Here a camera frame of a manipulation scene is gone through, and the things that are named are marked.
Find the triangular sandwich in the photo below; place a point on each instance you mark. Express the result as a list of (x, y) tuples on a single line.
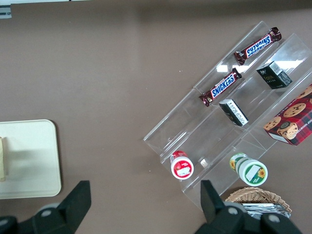
[(3, 161)]

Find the red tartan cookie box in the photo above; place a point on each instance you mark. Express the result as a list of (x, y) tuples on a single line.
[(292, 122)]

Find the red lidded cup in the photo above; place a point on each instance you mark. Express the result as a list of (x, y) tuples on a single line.
[(182, 168)]

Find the small tan sticker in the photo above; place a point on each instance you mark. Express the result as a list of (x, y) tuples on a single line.
[(203, 163)]

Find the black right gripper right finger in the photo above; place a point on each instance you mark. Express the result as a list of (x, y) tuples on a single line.
[(219, 219)]

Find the light tan wicker basket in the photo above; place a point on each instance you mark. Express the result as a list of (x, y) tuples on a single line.
[(253, 193)]

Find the Snickers chocolate bar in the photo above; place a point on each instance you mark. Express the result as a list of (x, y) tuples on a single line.
[(221, 87), (258, 45)]

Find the green lidded cup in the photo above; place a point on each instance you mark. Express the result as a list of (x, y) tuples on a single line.
[(251, 171)]

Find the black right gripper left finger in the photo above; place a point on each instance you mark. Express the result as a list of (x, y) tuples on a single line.
[(61, 214)]

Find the clear acrylic stepped display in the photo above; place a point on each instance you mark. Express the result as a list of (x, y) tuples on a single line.
[(195, 131)]

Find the cream rectangular tray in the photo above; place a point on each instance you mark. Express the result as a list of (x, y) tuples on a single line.
[(31, 156)]

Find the grey white device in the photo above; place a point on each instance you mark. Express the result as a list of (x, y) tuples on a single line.
[(5, 12)]

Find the small black carton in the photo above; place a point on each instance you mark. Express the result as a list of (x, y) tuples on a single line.
[(234, 112), (274, 76)]

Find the aluminium foil tray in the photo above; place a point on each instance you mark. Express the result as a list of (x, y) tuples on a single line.
[(265, 208)]

